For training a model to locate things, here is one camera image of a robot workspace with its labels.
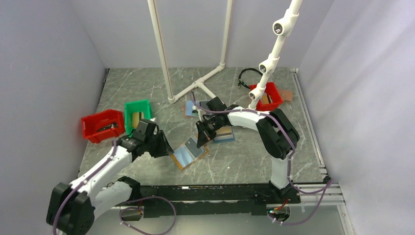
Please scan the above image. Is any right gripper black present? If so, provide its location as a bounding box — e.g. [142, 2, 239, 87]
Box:
[196, 115, 222, 148]

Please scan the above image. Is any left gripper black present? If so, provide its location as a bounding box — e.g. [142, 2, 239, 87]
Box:
[144, 130, 174, 158]

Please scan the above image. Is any dark grey credit card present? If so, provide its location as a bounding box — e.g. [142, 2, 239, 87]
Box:
[184, 137, 206, 157]

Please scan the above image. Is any orange card holder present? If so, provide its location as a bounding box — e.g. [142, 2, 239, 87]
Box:
[170, 142, 209, 170]

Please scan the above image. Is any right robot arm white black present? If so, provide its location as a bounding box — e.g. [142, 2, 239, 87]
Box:
[196, 97, 300, 203]

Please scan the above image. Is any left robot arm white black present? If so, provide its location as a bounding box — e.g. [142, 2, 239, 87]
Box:
[46, 119, 173, 235]

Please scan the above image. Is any blue open card holder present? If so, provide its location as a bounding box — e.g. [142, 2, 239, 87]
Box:
[214, 126, 235, 142]

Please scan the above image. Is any beige card in green bin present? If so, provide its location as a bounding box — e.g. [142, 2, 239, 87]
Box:
[132, 112, 145, 128]

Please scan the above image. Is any brown flat card holder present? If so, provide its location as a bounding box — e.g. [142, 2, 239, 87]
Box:
[279, 90, 293, 102]

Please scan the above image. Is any green plastic bin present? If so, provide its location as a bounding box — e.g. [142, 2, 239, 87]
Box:
[124, 99, 152, 133]

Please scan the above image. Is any left red plastic bin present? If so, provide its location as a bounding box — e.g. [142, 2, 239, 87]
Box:
[81, 109, 125, 143]

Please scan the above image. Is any red plastic bin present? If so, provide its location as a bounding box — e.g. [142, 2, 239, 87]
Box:
[248, 82, 283, 111]
[81, 109, 125, 143]

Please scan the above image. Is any right red plastic bin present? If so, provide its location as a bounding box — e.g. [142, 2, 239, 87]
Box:
[248, 82, 283, 111]

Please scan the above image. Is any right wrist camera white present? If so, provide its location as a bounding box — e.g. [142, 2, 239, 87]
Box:
[191, 106, 202, 116]

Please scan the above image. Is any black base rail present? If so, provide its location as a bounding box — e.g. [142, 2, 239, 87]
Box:
[108, 183, 300, 218]

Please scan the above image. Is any white pvc pipe frame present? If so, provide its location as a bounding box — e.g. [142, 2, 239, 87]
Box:
[147, 0, 233, 104]

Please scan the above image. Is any black cable loop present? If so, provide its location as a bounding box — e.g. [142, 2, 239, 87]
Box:
[238, 68, 263, 90]

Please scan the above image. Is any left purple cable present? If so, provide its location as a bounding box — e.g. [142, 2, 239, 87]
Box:
[51, 139, 177, 235]

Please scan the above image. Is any white pvc camera mast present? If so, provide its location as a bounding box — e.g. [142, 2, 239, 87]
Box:
[248, 0, 303, 110]

